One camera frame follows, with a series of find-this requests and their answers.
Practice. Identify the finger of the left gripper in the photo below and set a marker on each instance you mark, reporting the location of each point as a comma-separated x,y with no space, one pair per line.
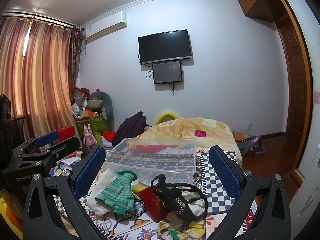
47,139

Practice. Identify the yellow ring cushion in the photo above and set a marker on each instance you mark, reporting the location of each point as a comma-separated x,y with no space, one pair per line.
166,115

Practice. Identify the wooden overhead cabinet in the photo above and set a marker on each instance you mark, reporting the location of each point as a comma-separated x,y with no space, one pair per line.
265,10

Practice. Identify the clear plastic storage bin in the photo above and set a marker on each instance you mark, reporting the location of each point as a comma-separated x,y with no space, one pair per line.
176,159

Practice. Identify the red box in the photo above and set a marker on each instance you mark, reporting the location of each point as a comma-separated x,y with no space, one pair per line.
65,133

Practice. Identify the pink bunny doll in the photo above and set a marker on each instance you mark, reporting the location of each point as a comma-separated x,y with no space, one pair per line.
89,140

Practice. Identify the patterned bed cover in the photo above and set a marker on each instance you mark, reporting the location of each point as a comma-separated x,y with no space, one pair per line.
144,227

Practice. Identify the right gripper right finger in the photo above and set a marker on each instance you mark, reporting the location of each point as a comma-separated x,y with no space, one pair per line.
271,220

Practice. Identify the pink orange curtain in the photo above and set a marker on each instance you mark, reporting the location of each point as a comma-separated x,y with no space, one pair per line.
39,68

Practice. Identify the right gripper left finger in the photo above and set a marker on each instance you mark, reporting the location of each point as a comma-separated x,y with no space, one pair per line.
41,219

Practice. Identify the red cloth item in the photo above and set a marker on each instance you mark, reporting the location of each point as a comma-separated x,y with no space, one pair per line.
108,135

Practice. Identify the dark purple clothing pile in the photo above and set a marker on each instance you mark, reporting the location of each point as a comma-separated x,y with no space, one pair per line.
131,128

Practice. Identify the green cardboard box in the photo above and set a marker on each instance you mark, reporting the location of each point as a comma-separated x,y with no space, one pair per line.
97,123

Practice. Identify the grey plush toy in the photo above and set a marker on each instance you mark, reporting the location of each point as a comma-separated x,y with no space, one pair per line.
100,101

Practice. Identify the wooden door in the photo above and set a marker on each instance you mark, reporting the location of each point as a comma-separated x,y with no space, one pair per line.
300,87

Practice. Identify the black patterned fabric pouch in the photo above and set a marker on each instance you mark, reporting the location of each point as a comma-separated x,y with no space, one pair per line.
178,197

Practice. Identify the large wall television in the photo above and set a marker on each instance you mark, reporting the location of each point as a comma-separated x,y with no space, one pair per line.
166,46

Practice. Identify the bag on floor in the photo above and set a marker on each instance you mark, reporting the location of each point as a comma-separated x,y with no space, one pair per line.
252,145

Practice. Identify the small wall monitor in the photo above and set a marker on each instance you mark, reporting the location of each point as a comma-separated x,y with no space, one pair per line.
167,72

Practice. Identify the beige floral quilt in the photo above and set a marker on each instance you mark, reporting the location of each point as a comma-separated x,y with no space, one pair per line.
207,132

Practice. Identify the white air conditioner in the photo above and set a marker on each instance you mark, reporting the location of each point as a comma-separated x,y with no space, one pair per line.
106,26

